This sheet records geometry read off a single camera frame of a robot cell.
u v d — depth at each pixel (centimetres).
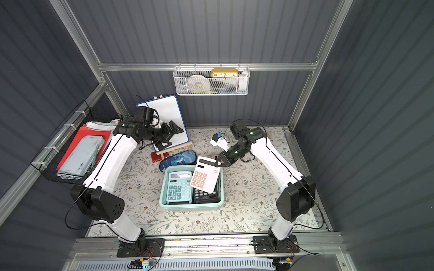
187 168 84
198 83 84
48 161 62
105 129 78
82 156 67
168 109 86
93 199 43
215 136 71
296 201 44
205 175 74
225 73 87
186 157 102
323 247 73
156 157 101
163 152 99
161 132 69
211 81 88
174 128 71
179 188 81
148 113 63
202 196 80
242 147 60
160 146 75
